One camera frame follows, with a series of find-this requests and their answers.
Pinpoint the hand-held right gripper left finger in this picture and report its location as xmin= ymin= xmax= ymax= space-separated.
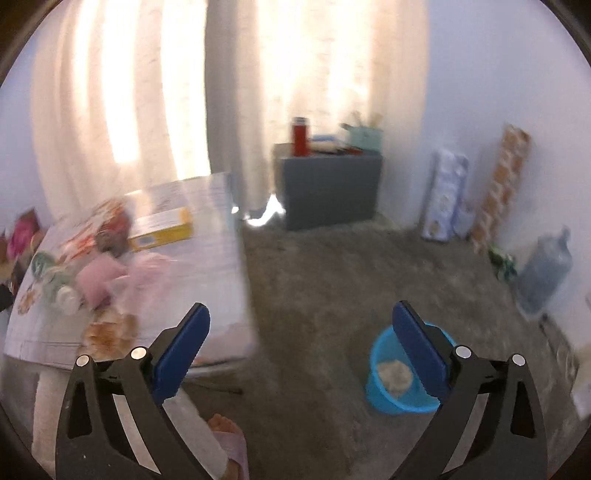
xmin=55 ymin=302 xmax=211 ymax=480

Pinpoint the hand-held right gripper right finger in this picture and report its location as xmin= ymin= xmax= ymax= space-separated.
xmin=392 ymin=300 xmax=550 ymax=480

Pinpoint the blue plastic mesh basket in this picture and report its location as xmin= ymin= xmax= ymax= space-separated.
xmin=366 ymin=322 xmax=458 ymax=415

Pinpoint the pink packet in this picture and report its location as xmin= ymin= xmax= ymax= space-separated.
xmin=76 ymin=256 xmax=127 ymax=308

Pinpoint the yellow cardboard box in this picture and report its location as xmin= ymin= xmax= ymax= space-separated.
xmin=128 ymin=207 xmax=194 ymax=252

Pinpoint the clear plastic bottle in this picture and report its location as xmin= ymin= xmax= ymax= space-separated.
xmin=44 ymin=272 xmax=86 ymax=315

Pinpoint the red drink can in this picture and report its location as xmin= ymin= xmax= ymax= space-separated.
xmin=95 ymin=208 xmax=132 ymax=254

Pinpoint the crumpled beige paper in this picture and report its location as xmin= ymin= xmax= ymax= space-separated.
xmin=376 ymin=360 xmax=414 ymax=397

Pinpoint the pink plastic wrap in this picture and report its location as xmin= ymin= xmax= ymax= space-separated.
xmin=129 ymin=256 xmax=185 ymax=317

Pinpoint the table with printed tablecloth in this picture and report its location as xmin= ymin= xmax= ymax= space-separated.
xmin=4 ymin=173 xmax=259 ymax=370

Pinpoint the pink slipper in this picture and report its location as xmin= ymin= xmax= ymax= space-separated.
xmin=205 ymin=414 xmax=250 ymax=480

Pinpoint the green bottle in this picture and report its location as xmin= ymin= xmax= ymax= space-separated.
xmin=489 ymin=247 xmax=518 ymax=280

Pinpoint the large clear water jug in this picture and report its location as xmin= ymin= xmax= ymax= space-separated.
xmin=515 ymin=226 xmax=573 ymax=319

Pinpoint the blue white printed package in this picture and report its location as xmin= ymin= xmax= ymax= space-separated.
xmin=421 ymin=148 xmax=469 ymax=241

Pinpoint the grey cabinet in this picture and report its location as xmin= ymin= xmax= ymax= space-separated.
xmin=272 ymin=143 xmax=384 ymax=232

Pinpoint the orange patterned box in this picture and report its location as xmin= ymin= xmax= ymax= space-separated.
xmin=471 ymin=124 xmax=532 ymax=254

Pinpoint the red pink bag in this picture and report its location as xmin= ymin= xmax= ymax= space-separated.
xmin=6 ymin=210 xmax=44 ymax=261

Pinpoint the teal desk organiser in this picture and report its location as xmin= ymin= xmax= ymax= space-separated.
xmin=342 ymin=122 xmax=384 ymax=153

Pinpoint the red thermos flask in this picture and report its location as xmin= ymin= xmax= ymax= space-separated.
xmin=291 ymin=117 xmax=309 ymax=158

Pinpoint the cream curtain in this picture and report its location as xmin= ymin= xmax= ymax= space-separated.
xmin=30 ymin=0 xmax=430 ymax=222

